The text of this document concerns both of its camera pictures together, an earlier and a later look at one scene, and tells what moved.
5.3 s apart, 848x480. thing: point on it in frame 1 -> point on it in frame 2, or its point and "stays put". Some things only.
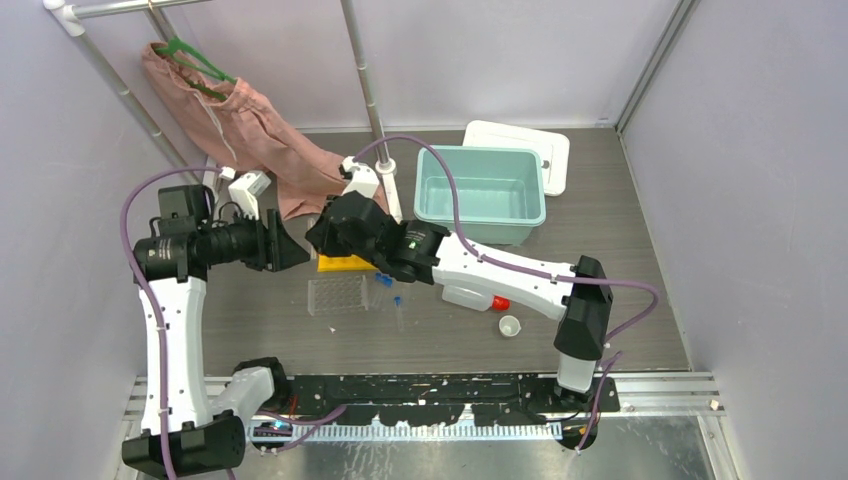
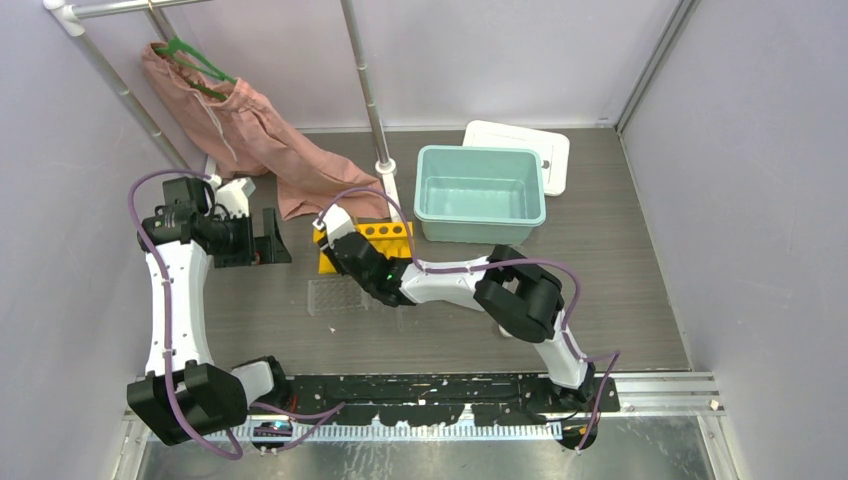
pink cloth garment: [239, 129] stays put
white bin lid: [555, 148] stays put
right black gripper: [321, 236] -> [325, 245]
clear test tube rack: [337, 295] stays put
